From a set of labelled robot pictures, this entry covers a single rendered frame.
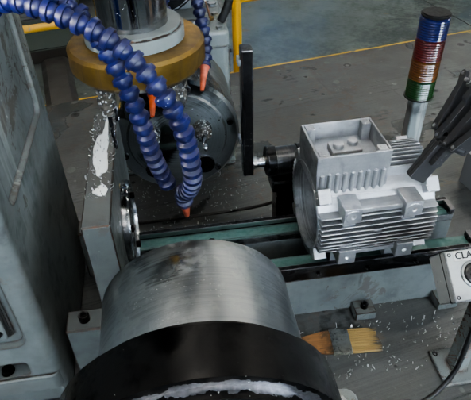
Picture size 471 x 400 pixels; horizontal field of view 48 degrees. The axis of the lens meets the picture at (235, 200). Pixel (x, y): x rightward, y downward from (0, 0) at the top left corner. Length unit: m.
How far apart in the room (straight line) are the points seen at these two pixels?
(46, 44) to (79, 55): 3.33
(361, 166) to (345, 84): 0.96
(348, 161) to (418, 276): 0.31
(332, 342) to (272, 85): 1.00
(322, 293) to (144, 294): 0.47
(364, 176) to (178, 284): 0.39
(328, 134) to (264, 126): 0.64
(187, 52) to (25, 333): 0.46
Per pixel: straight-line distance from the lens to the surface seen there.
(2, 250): 0.72
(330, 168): 0.83
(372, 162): 0.85
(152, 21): 0.69
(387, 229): 0.90
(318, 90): 1.74
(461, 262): 0.79
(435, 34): 1.17
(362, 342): 1.00
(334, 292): 1.01
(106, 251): 0.75
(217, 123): 1.05
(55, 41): 4.03
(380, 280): 1.02
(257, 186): 1.31
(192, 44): 0.70
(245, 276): 0.62
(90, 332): 0.90
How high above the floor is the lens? 1.61
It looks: 40 degrees down
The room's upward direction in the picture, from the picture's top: 2 degrees counter-clockwise
